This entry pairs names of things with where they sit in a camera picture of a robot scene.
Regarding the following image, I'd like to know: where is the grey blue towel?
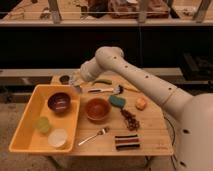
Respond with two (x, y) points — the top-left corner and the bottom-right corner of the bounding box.
(73, 85), (82, 93)

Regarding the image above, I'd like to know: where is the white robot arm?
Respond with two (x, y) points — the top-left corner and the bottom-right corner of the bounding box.
(79, 46), (213, 171)

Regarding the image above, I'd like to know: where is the purple bowl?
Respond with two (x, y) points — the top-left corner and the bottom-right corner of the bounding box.
(47, 92), (71, 114)

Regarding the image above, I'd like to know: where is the orange bowl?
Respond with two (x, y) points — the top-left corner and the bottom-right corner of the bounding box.
(84, 98), (111, 122)

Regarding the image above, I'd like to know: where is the small dark cup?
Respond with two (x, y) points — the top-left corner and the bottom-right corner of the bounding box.
(59, 75), (70, 85)

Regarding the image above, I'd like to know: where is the green pepper toy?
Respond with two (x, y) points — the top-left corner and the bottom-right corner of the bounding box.
(92, 79), (112, 85)

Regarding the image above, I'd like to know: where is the teal sponge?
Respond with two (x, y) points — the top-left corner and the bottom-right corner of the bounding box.
(108, 95), (126, 108)

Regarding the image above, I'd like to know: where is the green plastic cup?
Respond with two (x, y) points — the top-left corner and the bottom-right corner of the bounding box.
(35, 117), (51, 134)

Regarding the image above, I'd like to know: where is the silver fork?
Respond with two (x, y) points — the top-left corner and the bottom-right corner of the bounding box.
(78, 127), (110, 146)

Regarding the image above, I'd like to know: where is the white plastic cup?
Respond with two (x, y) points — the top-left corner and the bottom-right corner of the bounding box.
(48, 129), (68, 149)

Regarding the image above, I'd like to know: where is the orange sponge block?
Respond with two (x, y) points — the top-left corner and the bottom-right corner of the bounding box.
(135, 97), (147, 110)

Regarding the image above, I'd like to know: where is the brown grape bunch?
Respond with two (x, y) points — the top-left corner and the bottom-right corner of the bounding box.
(120, 109), (140, 131)

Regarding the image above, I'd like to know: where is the yellow plastic bin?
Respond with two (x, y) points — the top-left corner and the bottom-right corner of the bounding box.
(9, 84), (80, 155)

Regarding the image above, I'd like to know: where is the yellow handled brush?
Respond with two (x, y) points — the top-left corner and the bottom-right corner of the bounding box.
(113, 84), (138, 95)

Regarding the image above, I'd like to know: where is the black cable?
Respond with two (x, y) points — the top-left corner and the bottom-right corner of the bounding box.
(164, 114), (178, 148)

